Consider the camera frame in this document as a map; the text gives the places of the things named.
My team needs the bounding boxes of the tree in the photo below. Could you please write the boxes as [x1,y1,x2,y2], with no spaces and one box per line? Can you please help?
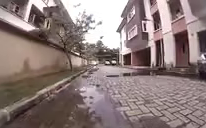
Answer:
[40,9,104,72]

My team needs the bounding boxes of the building behind wall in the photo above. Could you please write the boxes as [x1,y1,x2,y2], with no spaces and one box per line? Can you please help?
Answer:
[0,0,75,48]

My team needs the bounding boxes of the rain puddle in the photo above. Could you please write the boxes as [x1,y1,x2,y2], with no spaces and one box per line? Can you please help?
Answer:
[62,84,132,128]

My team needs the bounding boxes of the group of trees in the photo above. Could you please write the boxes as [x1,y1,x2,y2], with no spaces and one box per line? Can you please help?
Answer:
[80,39,120,64]

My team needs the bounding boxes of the brown and pink building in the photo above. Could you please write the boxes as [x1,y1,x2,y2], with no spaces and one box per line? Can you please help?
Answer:
[115,0,206,69]

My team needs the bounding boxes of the grey brick paved road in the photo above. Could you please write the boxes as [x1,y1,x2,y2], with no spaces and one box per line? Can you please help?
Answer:
[4,64,206,128]

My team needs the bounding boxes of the beige boundary wall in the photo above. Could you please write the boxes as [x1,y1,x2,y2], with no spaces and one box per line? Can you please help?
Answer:
[0,16,89,84]

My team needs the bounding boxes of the white car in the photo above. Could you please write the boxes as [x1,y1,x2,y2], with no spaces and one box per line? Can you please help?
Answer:
[90,60,99,66]

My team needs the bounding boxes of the grass strip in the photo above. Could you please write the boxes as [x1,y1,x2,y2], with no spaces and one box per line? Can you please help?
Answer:
[0,66,89,113]

